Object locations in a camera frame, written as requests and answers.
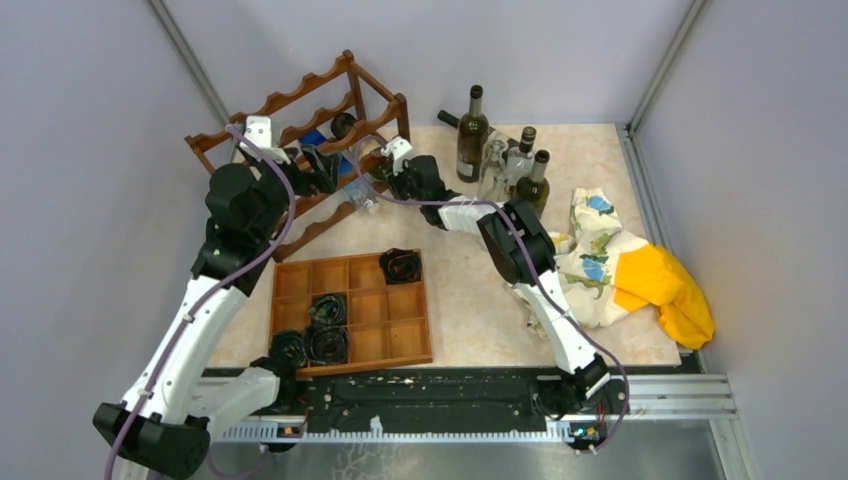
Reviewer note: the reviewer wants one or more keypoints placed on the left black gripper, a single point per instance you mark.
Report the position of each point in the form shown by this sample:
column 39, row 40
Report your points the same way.
column 322, row 177

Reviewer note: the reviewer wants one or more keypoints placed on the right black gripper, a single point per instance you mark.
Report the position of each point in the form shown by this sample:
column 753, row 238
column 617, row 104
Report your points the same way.
column 393, row 179

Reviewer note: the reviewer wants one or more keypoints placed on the blue square glass bottle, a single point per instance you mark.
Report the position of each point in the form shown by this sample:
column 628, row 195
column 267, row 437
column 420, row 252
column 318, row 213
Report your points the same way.
column 357, row 191

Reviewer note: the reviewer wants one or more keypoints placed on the dark wine bottle beige label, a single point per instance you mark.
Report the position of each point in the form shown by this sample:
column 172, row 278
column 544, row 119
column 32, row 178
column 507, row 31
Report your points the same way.
column 340, row 127

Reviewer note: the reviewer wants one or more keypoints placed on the brown wooden wine rack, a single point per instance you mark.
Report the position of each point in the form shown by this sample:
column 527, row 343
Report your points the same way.
column 344, row 65

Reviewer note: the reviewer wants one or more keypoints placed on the dark wine bottle grey label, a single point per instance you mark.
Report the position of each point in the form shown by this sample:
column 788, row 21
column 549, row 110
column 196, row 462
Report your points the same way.
column 471, row 140

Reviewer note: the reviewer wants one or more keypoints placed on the wooden compartment tray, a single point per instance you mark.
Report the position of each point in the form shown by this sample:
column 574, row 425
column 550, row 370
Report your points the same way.
column 388, row 325

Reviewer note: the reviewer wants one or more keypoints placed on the clear glass bottle front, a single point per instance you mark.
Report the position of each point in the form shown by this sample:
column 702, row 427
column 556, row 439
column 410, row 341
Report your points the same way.
column 498, row 191

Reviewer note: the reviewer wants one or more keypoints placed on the clear glass bottle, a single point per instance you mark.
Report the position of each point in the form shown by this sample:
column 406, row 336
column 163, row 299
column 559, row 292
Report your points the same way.
column 492, row 163
column 498, row 191

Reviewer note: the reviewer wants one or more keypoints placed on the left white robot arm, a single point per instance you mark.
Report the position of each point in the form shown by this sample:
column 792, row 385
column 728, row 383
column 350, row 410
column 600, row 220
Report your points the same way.
column 160, row 425

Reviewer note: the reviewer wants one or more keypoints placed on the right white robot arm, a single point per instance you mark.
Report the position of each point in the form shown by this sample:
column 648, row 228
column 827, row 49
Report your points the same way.
column 522, row 252

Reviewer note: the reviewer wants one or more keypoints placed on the clear glass bottle back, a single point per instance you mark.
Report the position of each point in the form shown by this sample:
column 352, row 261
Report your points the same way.
column 492, row 163

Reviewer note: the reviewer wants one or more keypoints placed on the dark green wine bottle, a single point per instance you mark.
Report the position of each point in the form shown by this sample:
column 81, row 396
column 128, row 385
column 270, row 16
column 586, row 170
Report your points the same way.
column 534, row 187

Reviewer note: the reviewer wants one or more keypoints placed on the rolled tie orange pattern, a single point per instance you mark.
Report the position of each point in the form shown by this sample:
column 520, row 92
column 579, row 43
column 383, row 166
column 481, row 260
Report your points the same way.
column 400, row 266

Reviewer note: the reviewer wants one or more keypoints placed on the rolled dark blue tie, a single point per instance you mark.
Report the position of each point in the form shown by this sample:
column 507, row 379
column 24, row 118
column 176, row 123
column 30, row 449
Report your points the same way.
column 326, row 345

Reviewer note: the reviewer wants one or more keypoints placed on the rolled dark green tie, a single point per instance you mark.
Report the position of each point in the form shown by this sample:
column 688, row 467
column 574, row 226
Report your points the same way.
column 288, row 347

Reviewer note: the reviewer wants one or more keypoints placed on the dinosaur print white cloth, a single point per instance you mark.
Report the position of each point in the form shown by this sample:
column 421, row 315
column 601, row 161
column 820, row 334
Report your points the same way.
column 588, row 261

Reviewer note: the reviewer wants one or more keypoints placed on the yellow cloth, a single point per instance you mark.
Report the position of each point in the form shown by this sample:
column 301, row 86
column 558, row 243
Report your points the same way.
column 651, row 275

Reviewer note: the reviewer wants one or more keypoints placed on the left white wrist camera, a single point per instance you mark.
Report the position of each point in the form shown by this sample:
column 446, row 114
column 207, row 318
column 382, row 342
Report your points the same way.
column 260, row 131

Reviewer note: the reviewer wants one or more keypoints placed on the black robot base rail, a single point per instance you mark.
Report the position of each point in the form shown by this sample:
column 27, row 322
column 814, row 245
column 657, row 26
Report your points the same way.
column 480, row 405

